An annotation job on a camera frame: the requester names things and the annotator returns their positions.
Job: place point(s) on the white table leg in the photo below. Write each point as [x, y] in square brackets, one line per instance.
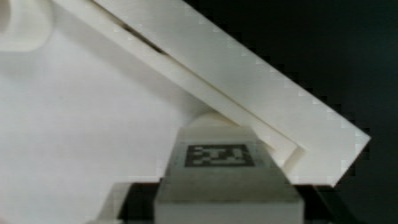
[224, 186]

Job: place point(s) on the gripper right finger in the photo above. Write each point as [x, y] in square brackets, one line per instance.
[326, 210]

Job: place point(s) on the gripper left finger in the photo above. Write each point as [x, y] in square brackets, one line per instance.
[129, 208]

